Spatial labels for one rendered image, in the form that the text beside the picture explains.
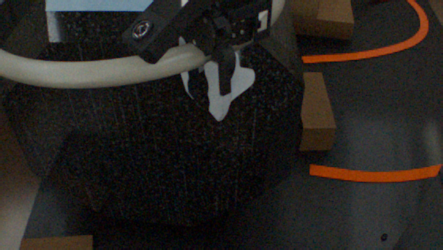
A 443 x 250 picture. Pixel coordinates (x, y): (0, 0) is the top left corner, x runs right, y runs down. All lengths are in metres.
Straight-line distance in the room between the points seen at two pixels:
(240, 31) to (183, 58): 0.07
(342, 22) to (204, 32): 1.73
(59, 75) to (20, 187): 1.23
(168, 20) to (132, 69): 0.08
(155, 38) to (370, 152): 1.37
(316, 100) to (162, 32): 1.29
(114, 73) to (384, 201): 1.25
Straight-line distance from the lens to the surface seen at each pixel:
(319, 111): 1.65
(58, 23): 0.98
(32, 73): 0.53
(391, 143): 1.79
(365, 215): 1.55
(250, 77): 0.54
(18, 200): 1.69
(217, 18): 0.47
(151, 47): 0.44
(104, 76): 0.50
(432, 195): 1.23
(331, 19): 2.19
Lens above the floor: 1.27
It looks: 46 degrees down
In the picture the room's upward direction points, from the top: straight up
